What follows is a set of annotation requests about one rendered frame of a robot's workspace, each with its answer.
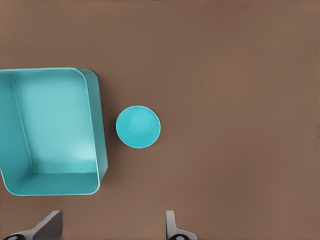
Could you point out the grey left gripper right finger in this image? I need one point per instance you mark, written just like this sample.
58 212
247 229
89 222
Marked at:
172 228

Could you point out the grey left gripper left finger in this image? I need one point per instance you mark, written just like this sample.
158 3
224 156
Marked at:
48 227

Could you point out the teal plastic box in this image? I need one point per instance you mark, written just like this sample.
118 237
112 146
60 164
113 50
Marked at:
52 130

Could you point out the teal cup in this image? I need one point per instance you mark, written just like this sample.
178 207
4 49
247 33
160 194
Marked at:
138 126

